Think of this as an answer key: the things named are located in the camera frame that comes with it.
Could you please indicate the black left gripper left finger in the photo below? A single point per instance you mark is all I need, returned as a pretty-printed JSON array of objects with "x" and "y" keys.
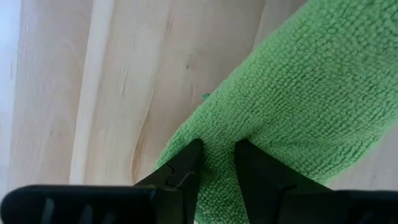
[{"x": 93, "y": 205}]

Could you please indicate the green microfiber towel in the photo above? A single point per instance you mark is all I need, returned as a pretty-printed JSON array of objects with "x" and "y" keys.
[{"x": 295, "y": 93}]

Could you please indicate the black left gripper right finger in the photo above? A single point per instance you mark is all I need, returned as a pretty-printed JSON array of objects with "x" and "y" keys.
[{"x": 295, "y": 208}]

